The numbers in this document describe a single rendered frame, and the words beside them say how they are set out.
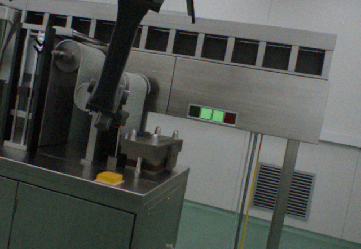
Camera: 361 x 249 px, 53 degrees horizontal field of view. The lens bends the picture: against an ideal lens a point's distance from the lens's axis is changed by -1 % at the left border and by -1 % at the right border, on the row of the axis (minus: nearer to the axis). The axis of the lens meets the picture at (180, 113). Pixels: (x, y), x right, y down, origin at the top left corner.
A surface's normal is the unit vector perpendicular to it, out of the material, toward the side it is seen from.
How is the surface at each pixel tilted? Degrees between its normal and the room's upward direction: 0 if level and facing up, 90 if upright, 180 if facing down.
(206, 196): 90
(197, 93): 90
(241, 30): 90
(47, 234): 90
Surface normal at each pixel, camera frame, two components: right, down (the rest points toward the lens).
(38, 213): -0.26, 0.00
